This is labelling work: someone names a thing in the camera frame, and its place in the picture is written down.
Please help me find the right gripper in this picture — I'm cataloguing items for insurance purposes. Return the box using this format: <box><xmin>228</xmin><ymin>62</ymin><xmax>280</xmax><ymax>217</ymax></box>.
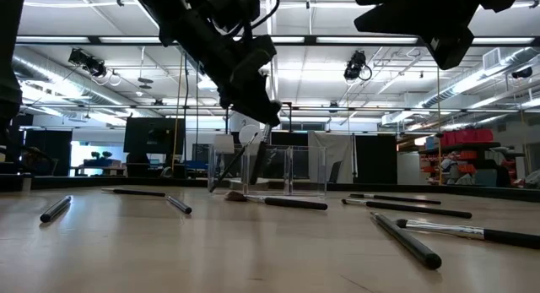
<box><xmin>354</xmin><ymin>0</ymin><xmax>490</xmax><ymax>71</ymax></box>

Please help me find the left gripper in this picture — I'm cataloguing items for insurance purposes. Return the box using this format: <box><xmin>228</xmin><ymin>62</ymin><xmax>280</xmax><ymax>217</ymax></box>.
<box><xmin>219</xmin><ymin>34</ymin><xmax>283</xmax><ymax>128</ymax></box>

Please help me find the thin black makeup brush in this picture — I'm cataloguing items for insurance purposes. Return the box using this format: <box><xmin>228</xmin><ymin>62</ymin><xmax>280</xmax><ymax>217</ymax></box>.
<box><xmin>395</xmin><ymin>218</ymin><xmax>540</xmax><ymax>251</ymax></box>
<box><xmin>100</xmin><ymin>187</ymin><xmax>167</xmax><ymax>198</ymax></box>
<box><xmin>166</xmin><ymin>195</ymin><xmax>193</xmax><ymax>215</ymax></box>
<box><xmin>370</xmin><ymin>212</ymin><xmax>443</xmax><ymax>271</ymax></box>
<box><xmin>340</xmin><ymin>198</ymin><xmax>473</xmax><ymax>220</ymax></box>
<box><xmin>208</xmin><ymin>131</ymin><xmax>259</xmax><ymax>193</ymax></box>

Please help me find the fan-head makeup brush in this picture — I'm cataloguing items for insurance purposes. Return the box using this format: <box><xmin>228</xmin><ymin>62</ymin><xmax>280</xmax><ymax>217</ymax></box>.
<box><xmin>224</xmin><ymin>190</ymin><xmax>329</xmax><ymax>212</ymax></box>
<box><xmin>348</xmin><ymin>193</ymin><xmax>442</xmax><ymax>206</ymax></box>

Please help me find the short black pen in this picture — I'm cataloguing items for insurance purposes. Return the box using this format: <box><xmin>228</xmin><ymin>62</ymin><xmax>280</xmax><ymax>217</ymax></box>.
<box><xmin>39</xmin><ymin>195</ymin><xmax>73</xmax><ymax>224</ymax></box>

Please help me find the white square sign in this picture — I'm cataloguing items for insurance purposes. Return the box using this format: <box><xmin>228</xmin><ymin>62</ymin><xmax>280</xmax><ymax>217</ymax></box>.
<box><xmin>213</xmin><ymin>134</ymin><xmax>235</xmax><ymax>155</ymax></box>

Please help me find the clear acrylic organizer box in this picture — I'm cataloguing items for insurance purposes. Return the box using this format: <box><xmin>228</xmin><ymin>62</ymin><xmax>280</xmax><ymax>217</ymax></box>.
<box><xmin>207</xmin><ymin>144</ymin><xmax>328</xmax><ymax>198</ymax></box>

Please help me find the grey curtain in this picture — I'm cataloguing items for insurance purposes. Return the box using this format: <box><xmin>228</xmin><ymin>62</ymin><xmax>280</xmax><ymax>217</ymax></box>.
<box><xmin>307</xmin><ymin>131</ymin><xmax>354</xmax><ymax>184</ymax></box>

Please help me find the black overhead crossbeam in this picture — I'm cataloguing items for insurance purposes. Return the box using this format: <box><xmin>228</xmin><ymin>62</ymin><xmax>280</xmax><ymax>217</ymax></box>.
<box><xmin>0</xmin><ymin>34</ymin><xmax>540</xmax><ymax>48</ymax></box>

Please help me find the black panel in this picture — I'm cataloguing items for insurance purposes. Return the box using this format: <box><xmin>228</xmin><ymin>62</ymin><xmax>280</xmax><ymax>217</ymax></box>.
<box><xmin>355</xmin><ymin>134</ymin><xmax>398</xmax><ymax>185</ymax></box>

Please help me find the storage shelf with red bins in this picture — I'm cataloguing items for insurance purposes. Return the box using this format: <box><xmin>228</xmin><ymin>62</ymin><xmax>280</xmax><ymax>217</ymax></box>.
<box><xmin>417</xmin><ymin>128</ymin><xmax>527</xmax><ymax>188</ymax></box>

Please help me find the black cabinet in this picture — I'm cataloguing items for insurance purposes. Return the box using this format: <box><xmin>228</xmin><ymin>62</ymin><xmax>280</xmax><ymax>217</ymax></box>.
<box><xmin>24</xmin><ymin>129</ymin><xmax>73</xmax><ymax>176</ymax></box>

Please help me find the black ceiling camera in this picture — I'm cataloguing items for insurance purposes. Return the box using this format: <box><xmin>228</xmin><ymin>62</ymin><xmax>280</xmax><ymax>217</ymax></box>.
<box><xmin>67</xmin><ymin>47</ymin><xmax>108</xmax><ymax>79</ymax></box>
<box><xmin>343</xmin><ymin>50</ymin><xmax>374</xmax><ymax>83</ymax></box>

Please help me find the black wall monitor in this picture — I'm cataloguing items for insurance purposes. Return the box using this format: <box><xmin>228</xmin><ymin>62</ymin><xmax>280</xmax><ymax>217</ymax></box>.
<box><xmin>123</xmin><ymin>117</ymin><xmax>186</xmax><ymax>155</ymax></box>

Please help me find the silver ceiling duct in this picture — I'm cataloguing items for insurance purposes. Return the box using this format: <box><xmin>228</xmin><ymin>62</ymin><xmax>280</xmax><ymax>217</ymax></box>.
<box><xmin>421</xmin><ymin>46</ymin><xmax>540</xmax><ymax>109</ymax></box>
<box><xmin>11</xmin><ymin>46</ymin><xmax>164</xmax><ymax>119</ymax></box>

